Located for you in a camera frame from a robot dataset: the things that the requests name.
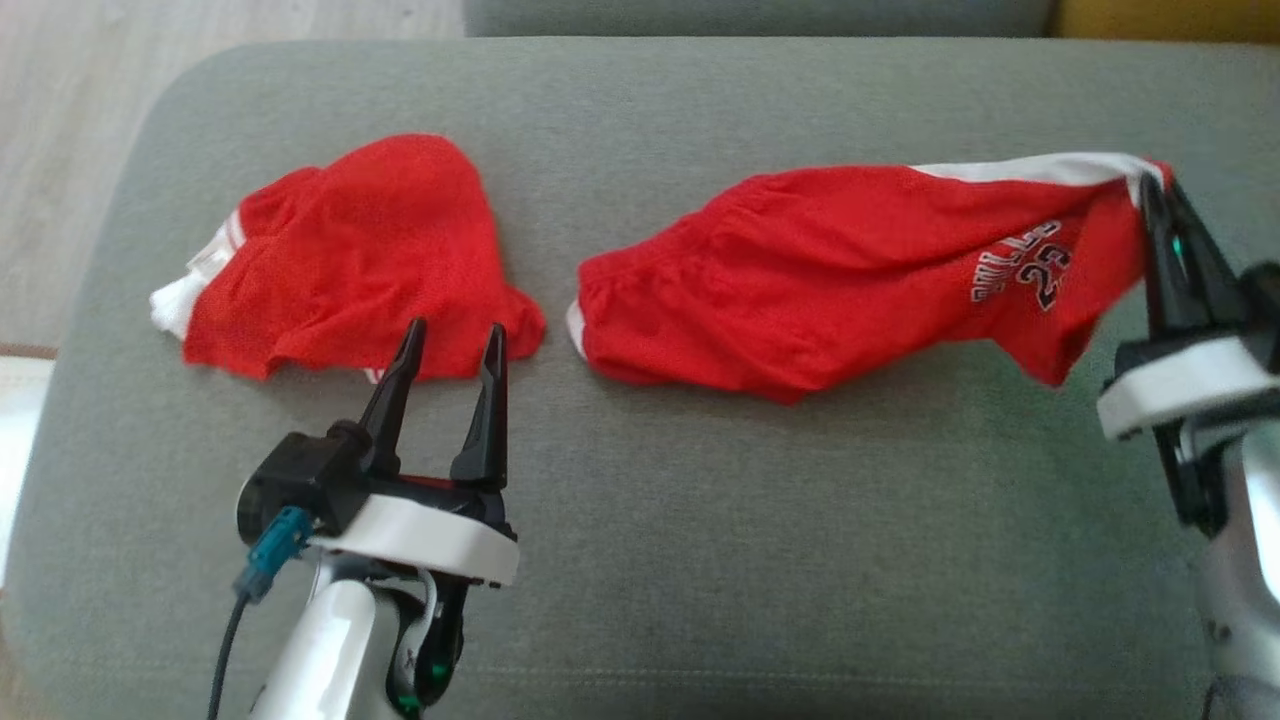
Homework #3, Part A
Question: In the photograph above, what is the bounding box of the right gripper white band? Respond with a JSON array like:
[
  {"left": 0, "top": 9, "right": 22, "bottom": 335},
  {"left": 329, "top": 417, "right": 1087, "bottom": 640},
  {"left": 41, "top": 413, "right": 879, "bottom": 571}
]
[{"left": 1097, "top": 175, "right": 1280, "bottom": 442}]

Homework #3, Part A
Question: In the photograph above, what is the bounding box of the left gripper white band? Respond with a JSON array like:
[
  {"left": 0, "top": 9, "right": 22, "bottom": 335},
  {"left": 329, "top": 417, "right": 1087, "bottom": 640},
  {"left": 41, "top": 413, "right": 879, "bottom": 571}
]
[{"left": 310, "top": 318, "right": 521, "bottom": 587}]

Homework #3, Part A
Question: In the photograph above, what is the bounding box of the red mesh shorts white waistband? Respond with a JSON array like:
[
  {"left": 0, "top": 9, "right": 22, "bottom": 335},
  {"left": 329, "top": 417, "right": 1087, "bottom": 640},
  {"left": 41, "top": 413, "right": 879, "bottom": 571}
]
[{"left": 150, "top": 133, "right": 547, "bottom": 384}]

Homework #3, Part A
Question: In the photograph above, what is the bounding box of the red jersey with number print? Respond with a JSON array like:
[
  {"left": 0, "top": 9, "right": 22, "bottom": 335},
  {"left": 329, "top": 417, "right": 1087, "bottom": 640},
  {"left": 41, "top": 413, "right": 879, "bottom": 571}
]
[{"left": 566, "top": 152, "right": 1173, "bottom": 406}]

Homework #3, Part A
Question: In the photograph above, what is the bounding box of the yellow cushion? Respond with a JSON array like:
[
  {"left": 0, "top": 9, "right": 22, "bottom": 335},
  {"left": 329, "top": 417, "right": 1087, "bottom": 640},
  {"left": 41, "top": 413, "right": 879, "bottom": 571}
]
[{"left": 1050, "top": 0, "right": 1280, "bottom": 45}]

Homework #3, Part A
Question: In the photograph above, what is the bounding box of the grey fabric sofa seat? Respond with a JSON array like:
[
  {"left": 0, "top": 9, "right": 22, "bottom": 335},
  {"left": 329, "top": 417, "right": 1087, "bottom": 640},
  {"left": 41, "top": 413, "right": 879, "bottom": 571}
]
[{"left": 0, "top": 37, "right": 1280, "bottom": 720}]

